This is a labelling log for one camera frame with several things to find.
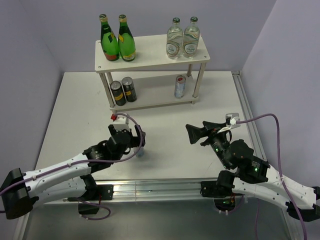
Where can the black can left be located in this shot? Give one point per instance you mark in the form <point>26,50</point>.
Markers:
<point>118,93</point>

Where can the aluminium side rail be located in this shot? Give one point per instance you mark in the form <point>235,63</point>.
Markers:
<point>247,114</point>

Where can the clear glass bottle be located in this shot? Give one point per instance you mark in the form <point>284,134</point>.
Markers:
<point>191,38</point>
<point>174,39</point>

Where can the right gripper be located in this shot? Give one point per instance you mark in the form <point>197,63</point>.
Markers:
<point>194,132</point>

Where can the black can right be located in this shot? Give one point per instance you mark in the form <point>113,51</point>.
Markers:
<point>129,89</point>

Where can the white blue can shelf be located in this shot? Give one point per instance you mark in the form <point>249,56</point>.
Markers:
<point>179,89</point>

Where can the clear glass bottle front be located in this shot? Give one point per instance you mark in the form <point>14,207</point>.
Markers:
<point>191,38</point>

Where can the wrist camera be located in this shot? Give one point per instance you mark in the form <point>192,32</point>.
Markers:
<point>120,123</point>
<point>231,120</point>

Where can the green glass bottle front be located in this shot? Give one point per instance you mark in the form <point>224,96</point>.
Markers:
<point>126,43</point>

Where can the black can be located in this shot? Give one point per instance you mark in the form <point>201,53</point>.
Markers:
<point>118,93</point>
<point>129,89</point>

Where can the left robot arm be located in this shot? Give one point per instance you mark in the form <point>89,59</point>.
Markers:
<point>20,191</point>

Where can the green glass bottle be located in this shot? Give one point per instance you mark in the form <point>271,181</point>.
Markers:
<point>108,40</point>
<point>126,43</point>

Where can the white blue can front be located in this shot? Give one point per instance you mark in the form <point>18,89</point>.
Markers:
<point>139,152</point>

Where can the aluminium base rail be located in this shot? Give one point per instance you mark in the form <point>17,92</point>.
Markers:
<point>119,191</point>

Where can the white two-tier shelf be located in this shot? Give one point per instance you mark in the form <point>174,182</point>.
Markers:
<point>154,88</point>

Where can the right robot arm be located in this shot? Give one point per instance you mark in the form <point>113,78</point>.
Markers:
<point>246,174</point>

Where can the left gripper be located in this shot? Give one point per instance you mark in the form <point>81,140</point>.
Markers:
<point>135,140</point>

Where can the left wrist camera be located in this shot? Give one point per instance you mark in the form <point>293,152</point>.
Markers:
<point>120,123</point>

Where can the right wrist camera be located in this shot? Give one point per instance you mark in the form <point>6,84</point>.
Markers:
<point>231,120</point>

